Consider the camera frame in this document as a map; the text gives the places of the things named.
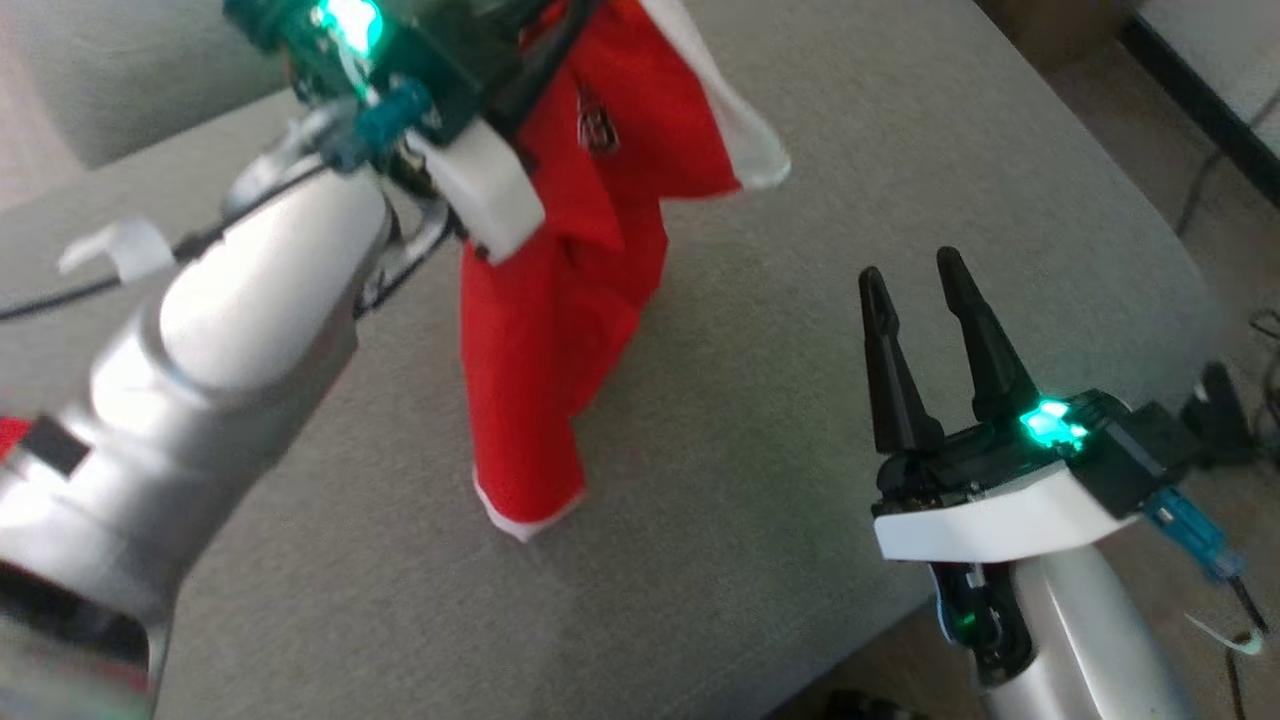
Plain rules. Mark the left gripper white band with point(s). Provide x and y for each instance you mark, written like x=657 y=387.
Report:
x=485 y=190

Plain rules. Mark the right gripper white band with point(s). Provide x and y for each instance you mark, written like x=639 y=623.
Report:
x=1000 y=510

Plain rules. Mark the red white basketball jersey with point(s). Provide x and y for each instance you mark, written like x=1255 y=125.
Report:
x=560 y=300

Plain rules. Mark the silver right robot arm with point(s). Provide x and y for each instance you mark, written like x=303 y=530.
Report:
x=1090 y=640

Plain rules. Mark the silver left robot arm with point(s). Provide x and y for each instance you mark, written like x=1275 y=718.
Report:
x=200 y=380

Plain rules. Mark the white panel with black edge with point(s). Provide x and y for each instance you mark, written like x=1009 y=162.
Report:
x=1220 y=70

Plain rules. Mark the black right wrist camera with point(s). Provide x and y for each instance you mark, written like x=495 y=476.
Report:
x=1150 y=450

